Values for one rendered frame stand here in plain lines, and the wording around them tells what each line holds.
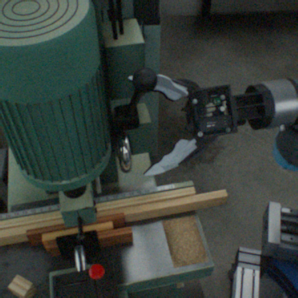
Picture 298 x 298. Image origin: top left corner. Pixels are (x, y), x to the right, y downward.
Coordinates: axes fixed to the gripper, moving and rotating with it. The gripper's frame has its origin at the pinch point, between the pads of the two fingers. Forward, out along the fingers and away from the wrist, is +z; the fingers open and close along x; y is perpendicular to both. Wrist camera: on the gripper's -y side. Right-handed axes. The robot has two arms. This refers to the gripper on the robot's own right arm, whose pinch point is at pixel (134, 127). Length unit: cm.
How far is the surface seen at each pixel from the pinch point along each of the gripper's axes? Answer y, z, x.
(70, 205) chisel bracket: -23.3, 13.5, 12.5
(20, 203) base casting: -57, 30, 13
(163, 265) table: -30.5, -4.9, 30.9
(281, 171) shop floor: -147, -93, 27
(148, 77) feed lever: 9.5, -2.0, -5.6
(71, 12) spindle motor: 10.4, 6.6, -15.0
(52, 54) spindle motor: 12.5, 9.7, -9.3
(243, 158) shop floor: -155, -75, 17
